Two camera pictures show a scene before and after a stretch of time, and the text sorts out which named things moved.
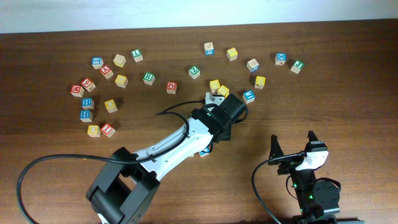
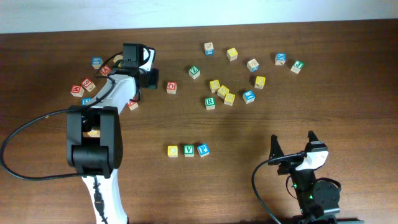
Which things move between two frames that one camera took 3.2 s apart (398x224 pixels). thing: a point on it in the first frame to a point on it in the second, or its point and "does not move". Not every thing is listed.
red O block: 171,87 does not move
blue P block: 204,152 does not move
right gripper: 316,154 does not move
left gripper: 226,134 to 152,78
